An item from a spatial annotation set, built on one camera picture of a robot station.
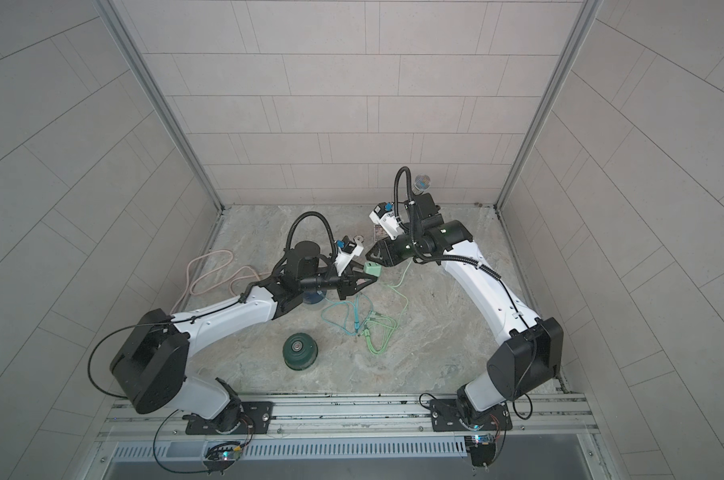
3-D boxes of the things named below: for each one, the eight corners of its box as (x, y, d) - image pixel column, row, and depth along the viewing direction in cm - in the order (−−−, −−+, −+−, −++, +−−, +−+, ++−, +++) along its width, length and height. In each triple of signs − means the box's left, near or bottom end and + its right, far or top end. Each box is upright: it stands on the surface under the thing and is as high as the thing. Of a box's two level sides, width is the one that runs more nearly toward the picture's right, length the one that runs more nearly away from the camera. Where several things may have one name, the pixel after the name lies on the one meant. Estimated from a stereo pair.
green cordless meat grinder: (288, 375, 79) (279, 364, 71) (294, 346, 84) (285, 332, 76) (317, 375, 79) (310, 364, 71) (320, 346, 84) (315, 332, 76)
